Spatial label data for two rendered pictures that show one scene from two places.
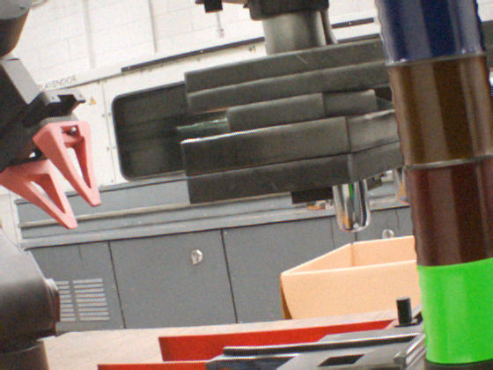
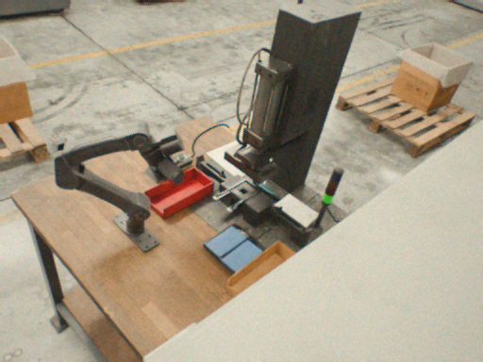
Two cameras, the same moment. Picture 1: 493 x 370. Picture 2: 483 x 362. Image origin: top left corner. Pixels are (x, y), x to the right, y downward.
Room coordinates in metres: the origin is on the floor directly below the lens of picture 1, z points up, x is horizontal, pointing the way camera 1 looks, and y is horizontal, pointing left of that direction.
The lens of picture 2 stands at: (0.45, 1.09, 2.00)
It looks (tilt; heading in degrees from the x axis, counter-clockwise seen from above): 41 degrees down; 282
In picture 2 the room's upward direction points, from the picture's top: 11 degrees clockwise
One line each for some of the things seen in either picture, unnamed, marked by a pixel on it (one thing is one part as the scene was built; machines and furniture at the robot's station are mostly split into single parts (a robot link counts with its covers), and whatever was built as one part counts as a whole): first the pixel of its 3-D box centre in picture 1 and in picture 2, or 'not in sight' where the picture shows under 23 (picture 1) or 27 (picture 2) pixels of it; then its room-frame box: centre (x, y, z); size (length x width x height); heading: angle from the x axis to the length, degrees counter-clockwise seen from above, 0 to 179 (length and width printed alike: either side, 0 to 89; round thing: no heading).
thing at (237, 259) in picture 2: not in sight; (241, 255); (0.58, 0.22, 0.93); 0.15 x 0.07 x 0.03; 67
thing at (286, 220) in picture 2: not in sight; (286, 222); (0.47, 0.01, 0.95); 0.15 x 0.03 x 0.10; 155
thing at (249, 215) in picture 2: not in sight; (245, 201); (0.65, -0.04, 0.94); 0.20 x 0.10 x 0.07; 155
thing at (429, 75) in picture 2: not in sight; (430, 76); (-0.45, -3.42, 0.40); 0.67 x 0.60 x 0.50; 57
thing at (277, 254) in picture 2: not in sight; (267, 276); (0.47, 0.26, 0.93); 0.25 x 0.13 x 0.08; 65
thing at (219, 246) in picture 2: not in sight; (224, 239); (0.65, 0.18, 0.93); 0.15 x 0.07 x 0.03; 66
